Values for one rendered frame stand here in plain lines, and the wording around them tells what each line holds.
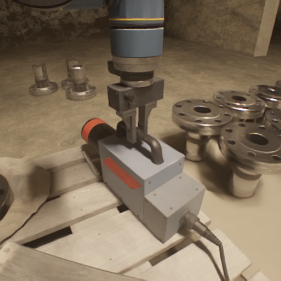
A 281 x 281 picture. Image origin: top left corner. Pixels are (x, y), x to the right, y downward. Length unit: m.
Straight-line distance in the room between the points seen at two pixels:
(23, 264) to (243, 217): 0.69
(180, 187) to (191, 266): 0.19
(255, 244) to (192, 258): 0.30
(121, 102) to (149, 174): 0.17
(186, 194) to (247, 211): 0.40
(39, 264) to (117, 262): 0.17
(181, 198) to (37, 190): 0.43
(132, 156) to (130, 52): 0.25
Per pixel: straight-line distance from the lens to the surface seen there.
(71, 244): 0.58
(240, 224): 0.82
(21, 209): 0.66
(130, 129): 0.51
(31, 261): 0.49
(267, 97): 1.26
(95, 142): 0.68
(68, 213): 0.64
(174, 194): 0.51
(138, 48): 0.41
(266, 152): 0.75
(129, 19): 0.41
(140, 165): 0.50
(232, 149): 0.71
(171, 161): 0.52
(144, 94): 0.47
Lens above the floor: 0.63
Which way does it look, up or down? 34 degrees down
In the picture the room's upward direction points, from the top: straight up
